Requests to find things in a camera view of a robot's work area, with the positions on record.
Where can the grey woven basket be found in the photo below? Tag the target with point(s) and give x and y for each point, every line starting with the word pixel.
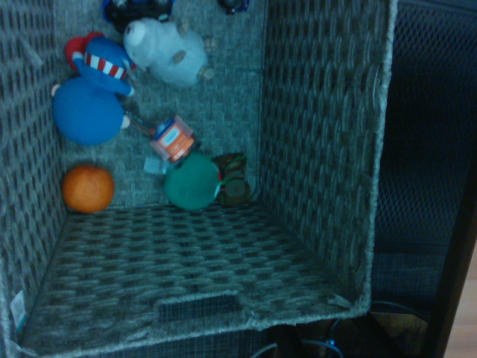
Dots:
pixel 208 253

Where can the white sheep plush toy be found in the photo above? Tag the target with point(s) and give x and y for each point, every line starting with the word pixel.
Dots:
pixel 167 52

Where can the orange ball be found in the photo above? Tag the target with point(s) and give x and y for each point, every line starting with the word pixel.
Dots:
pixel 88 188

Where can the blue superhero plush toy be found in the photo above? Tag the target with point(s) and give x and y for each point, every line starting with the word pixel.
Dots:
pixel 89 108

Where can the brown plush toy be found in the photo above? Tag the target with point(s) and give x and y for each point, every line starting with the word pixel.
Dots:
pixel 234 182

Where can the black and orange toy vehicle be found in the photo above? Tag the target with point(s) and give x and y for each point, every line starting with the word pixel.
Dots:
pixel 130 13

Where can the small dark blue toy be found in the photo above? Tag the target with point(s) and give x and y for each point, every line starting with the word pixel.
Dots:
pixel 234 5

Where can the green round plush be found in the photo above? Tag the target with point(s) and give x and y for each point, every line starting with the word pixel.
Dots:
pixel 192 182

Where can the small robot toy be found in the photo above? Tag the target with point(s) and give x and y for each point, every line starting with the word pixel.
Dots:
pixel 173 138

